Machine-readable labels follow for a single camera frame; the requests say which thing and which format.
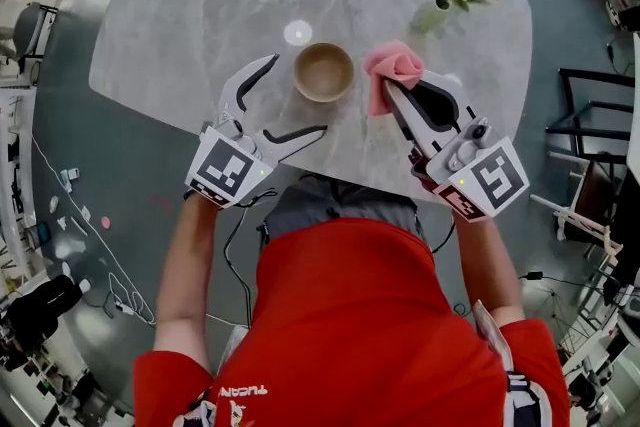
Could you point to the grey chair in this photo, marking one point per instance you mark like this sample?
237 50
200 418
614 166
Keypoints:
30 30

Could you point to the white tool rack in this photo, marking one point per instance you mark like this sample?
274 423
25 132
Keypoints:
15 195

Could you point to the grey marble table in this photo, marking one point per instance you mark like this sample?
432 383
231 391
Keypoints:
200 15

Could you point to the black power adapter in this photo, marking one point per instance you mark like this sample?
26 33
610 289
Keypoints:
531 275

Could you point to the brown wooden bowl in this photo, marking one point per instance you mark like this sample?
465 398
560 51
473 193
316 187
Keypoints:
324 72

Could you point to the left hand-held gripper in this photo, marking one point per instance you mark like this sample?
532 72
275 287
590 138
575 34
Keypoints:
225 167

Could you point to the scattered small white items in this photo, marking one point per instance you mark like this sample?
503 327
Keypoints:
65 177

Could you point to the white power strip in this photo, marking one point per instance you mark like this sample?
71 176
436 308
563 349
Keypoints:
125 309

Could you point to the person's right forearm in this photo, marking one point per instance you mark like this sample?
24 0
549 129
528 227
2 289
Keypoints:
487 265

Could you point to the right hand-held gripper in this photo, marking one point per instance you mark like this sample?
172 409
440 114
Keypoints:
497 180

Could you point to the pink cloth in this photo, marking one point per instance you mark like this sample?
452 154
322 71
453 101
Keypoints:
392 62

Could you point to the white table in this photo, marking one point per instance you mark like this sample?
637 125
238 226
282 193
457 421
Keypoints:
636 105

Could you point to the person's red shirt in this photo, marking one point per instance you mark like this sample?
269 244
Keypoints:
350 315

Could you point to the pink disc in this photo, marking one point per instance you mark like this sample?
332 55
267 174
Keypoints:
105 222

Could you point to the person's left forearm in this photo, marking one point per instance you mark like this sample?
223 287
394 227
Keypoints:
185 285

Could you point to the wooden chair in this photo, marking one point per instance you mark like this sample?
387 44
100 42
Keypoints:
595 185

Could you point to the black metal frame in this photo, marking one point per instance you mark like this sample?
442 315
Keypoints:
595 73

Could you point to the pale green vase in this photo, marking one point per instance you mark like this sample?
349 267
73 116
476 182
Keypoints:
430 15

